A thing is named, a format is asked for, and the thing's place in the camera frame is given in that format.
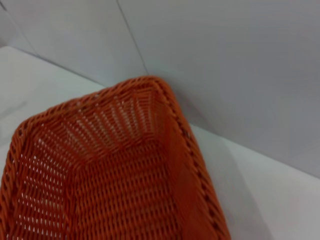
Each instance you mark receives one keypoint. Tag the orange woven plastic basket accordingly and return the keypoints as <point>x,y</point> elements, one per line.
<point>120,180</point>

